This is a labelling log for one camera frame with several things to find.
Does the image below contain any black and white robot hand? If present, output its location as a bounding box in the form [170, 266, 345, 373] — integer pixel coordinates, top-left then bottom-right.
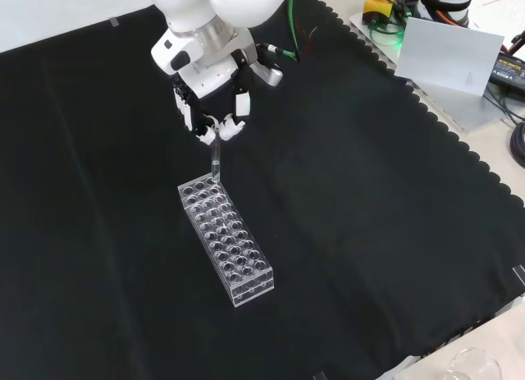
[150, 26, 256, 146]

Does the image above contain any clear glass test tube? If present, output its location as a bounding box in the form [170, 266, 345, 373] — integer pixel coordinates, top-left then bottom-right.
[209, 134, 223, 184]

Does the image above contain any clear plastic test tube rack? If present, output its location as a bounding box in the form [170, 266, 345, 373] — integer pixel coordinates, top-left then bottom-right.
[177, 175, 276, 309]

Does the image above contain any yellow stop button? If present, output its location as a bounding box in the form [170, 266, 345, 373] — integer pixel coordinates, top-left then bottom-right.
[363, 0, 399, 23]

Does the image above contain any black bench cloth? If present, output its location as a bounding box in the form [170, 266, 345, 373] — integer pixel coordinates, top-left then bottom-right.
[0, 0, 525, 380]

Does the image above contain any pale board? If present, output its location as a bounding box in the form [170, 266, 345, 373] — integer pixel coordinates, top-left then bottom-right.
[393, 16, 506, 98]

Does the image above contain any black power adapter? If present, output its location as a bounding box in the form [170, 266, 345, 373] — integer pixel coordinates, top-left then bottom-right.
[486, 53, 525, 89]

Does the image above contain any clear round-bottom flask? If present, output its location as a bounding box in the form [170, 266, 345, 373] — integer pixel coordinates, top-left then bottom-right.
[441, 346, 504, 380]

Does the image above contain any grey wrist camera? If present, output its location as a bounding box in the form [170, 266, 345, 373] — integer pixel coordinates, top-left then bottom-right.
[249, 43, 285, 87]

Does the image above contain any green cable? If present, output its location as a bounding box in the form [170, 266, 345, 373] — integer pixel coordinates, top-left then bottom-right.
[262, 0, 305, 65]
[367, 19, 406, 48]

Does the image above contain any orange cable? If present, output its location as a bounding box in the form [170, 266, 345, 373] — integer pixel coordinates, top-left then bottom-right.
[421, 0, 454, 25]

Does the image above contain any grey metal base plate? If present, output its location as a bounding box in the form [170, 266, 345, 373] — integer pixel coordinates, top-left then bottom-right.
[348, 9, 514, 135]

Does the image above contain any black cable coil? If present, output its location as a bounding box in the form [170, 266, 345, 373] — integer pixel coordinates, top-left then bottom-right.
[508, 120, 525, 171]

